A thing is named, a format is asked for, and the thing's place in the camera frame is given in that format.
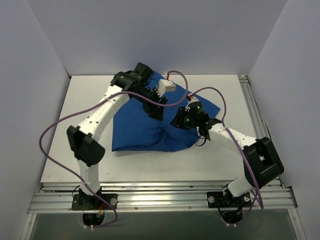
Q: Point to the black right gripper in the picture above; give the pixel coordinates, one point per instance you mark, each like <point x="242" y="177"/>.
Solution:
<point x="178" y="120"/>

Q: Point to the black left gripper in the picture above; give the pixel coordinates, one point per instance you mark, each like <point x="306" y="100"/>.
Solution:
<point x="155" y="106"/>

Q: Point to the blue surgical drape cloth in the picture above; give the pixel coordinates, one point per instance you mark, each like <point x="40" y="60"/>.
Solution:
<point x="134" y="130"/>

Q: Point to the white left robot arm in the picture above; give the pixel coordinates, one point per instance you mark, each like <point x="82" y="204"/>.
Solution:
<point x="84" y="138"/>

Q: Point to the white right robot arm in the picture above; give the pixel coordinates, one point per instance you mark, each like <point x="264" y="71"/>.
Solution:
<point x="213" y="129"/>

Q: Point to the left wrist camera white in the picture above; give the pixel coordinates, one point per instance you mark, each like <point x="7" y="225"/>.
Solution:
<point x="164" y="86"/>

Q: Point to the aluminium right rail frame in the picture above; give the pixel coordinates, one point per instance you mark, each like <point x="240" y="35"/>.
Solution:
<point x="260" y="125"/>

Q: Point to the aluminium rail frame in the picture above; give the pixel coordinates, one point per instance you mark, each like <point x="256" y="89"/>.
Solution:
<point x="175" y="210"/>
<point x="260" y="125"/>

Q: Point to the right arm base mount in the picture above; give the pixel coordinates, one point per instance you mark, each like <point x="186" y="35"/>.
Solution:
<point x="230" y="209"/>

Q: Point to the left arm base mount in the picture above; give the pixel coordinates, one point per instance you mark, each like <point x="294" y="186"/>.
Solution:
<point x="94" y="212"/>

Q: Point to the aluminium front rail frame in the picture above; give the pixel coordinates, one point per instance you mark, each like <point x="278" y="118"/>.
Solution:
<point x="175" y="210"/>

